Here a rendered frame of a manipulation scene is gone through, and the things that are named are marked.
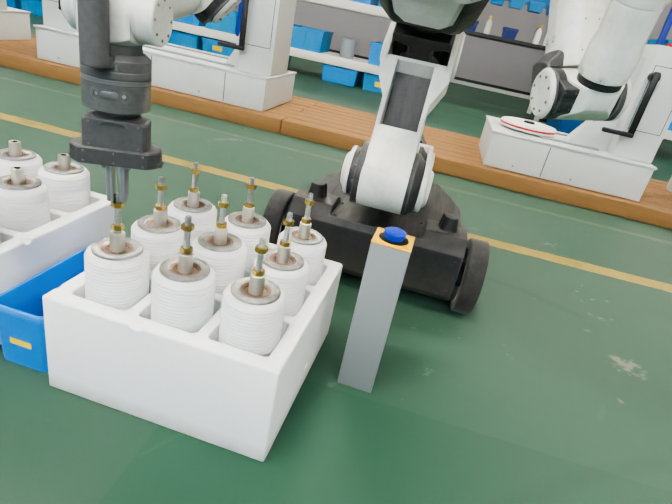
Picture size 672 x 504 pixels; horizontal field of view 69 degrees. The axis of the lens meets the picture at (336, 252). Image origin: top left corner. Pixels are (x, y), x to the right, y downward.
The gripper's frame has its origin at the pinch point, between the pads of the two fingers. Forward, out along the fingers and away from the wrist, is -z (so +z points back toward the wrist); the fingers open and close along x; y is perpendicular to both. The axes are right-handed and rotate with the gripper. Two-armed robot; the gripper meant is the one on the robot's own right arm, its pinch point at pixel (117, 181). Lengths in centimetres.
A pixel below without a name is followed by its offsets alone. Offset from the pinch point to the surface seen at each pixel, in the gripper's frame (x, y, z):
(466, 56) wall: 385, 753, 3
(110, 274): -0.1, -4.7, -13.3
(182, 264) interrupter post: 10.3, -5.9, -10.0
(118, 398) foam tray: 1.8, -9.4, -33.7
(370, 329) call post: 43.8, -2.5, -22.4
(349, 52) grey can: 129, 470, -7
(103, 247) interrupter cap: -2.1, -0.3, -11.2
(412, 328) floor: 63, 19, -37
